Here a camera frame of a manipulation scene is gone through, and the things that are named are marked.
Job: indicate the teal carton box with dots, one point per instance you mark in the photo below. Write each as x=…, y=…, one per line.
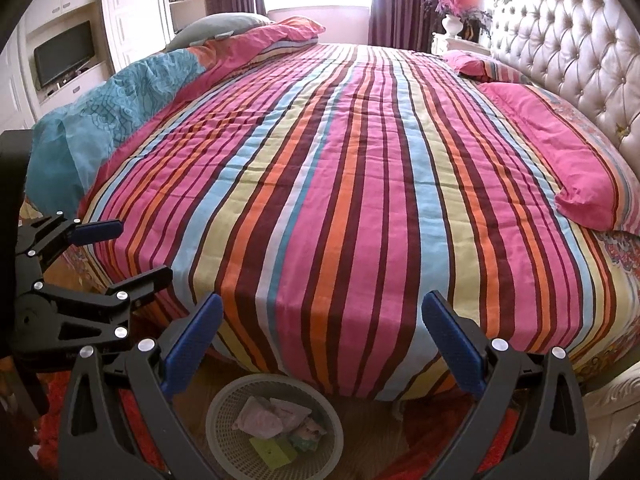
x=310, y=435

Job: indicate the grey plastic wastebasket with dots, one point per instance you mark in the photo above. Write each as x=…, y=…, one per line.
x=222, y=425

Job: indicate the white carved bed frame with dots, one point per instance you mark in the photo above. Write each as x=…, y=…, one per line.
x=615, y=410

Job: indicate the tufted bed headboard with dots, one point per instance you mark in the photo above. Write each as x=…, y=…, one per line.
x=565, y=35

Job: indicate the white vase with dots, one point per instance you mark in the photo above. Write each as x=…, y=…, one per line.
x=452, y=25

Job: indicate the teal patterned blanket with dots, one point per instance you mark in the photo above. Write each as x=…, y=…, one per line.
x=115, y=110

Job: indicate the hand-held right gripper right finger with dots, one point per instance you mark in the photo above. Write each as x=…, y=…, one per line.
x=452, y=345

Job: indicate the red rug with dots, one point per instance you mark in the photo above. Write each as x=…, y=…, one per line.
x=425, y=440

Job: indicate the white wall cabinet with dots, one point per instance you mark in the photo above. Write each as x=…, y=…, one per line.
x=130, y=10

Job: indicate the large pink pillow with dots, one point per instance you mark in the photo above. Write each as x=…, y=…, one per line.
x=550, y=135

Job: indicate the floral patterned bed sheet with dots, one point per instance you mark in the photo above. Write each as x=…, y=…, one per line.
x=620, y=270

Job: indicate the grey pillow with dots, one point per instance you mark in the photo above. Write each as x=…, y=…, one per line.
x=220, y=27

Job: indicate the white nightstand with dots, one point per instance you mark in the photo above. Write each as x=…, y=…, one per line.
x=462, y=44

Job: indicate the pink folded duvet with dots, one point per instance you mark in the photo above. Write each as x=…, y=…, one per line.
x=270, y=40

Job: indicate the striped bedspread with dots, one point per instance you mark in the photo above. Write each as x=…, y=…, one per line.
x=350, y=210

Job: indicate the light green carton box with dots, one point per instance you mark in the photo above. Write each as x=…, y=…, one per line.
x=272, y=452

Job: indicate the small pink pillow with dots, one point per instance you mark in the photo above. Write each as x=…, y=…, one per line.
x=470, y=62

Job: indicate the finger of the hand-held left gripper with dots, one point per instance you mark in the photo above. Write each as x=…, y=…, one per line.
x=150, y=280
x=100, y=231

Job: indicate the black television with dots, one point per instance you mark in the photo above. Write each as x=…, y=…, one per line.
x=65, y=52

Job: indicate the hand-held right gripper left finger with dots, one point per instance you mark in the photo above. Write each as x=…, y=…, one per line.
x=192, y=342

